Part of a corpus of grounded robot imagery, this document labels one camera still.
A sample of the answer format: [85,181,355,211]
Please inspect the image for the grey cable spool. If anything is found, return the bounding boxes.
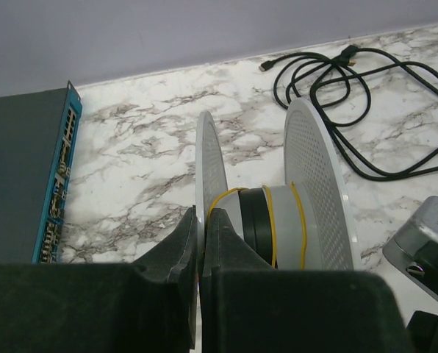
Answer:
[195,99,360,352]

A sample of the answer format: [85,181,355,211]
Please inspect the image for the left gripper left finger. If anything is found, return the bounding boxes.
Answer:
[133,207,198,349]

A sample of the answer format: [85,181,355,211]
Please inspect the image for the black USB cable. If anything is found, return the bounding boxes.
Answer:
[259,43,438,182]

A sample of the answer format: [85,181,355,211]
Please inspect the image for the yellow wire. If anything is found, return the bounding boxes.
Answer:
[207,182,309,271]

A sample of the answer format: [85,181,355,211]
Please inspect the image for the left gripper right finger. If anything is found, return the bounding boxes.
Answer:
[200,210,277,352]

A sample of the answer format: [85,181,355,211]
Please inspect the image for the dark grey network switch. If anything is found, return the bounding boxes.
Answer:
[0,82,82,264]

